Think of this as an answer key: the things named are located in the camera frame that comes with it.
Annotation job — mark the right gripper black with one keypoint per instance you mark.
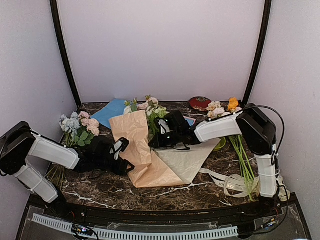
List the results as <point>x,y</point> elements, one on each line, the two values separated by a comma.
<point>159,143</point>

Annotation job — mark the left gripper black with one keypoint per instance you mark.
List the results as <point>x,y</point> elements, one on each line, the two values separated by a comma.
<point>118,170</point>

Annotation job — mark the green leafy fake flower bunch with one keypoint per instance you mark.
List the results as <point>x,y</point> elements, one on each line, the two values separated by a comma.
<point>152,113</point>

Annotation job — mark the beige pink wrapping paper sheet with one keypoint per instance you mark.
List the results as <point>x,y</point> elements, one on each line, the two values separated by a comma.
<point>160,167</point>

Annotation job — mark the white rose fake flower stem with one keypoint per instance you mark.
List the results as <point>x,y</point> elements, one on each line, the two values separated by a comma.
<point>130,106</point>

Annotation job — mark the pink rose fake flower stem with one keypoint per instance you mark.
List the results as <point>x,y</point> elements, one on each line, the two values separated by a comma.
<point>149,102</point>

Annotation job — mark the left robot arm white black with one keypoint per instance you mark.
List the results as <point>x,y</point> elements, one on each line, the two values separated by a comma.
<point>92,152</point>

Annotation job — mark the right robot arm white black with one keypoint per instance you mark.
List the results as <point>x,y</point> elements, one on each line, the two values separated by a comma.
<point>251,122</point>

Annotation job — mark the right pile of fake flowers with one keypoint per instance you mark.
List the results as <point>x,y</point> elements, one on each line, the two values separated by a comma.
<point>216,110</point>

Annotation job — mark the pile of fake flowers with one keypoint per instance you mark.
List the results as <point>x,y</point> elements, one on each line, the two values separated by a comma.
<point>216,110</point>
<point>79,129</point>

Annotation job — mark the left pile of fake flowers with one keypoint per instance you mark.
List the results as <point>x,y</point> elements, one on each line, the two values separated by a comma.
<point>79,129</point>

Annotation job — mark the red round embroidered cushion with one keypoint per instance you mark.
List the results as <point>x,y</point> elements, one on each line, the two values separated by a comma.
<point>199,103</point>

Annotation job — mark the lime green bowl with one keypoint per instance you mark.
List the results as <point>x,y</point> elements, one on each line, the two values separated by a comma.
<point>220,145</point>

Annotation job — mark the blue wrapping paper sheet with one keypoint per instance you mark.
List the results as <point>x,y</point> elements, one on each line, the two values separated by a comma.
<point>113,115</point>

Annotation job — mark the white printed ribbon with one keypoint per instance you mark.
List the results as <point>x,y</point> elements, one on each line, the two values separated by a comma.
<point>234,185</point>

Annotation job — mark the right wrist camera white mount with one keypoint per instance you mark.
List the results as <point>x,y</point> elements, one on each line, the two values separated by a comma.
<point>172,122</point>

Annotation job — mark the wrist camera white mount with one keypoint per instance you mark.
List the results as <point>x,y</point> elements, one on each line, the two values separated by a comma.
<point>172,122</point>
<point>119,146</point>

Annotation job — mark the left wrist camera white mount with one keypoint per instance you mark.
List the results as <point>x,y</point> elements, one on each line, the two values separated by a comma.
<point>119,146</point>

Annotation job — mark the white slotted cable duct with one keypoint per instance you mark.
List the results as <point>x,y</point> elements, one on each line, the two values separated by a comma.
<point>119,231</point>

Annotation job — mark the right black frame post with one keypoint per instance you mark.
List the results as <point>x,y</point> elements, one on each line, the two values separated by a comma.
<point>258,52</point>

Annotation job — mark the black frame post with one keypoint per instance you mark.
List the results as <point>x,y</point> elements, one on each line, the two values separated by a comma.
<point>63,51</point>
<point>258,52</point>

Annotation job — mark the left black frame post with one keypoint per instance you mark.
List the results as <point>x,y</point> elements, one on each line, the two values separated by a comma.
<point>63,51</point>

